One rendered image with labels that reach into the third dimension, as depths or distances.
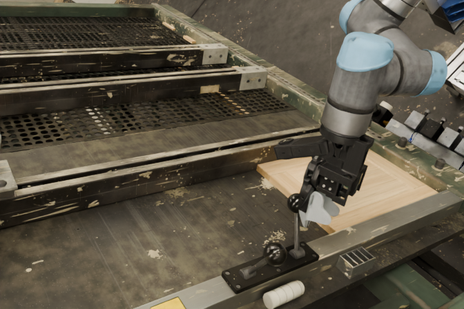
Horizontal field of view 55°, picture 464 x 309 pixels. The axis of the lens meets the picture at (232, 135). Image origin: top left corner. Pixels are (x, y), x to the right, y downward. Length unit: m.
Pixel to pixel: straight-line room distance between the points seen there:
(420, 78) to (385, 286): 0.52
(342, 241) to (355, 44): 0.46
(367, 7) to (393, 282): 0.59
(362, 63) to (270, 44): 2.52
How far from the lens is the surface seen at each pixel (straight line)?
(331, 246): 0.97
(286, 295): 0.86
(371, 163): 1.39
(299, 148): 0.79
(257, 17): 3.41
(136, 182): 1.03
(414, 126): 1.58
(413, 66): 0.75
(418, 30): 2.70
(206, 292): 0.81
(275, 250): 0.73
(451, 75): 2.26
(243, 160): 1.17
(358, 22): 0.84
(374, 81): 0.70
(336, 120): 0.72
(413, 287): 1.08
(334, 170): 0.75
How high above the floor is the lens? 2.16
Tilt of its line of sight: 45 degrees down
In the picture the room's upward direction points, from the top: 61 degrees counter-clockwise
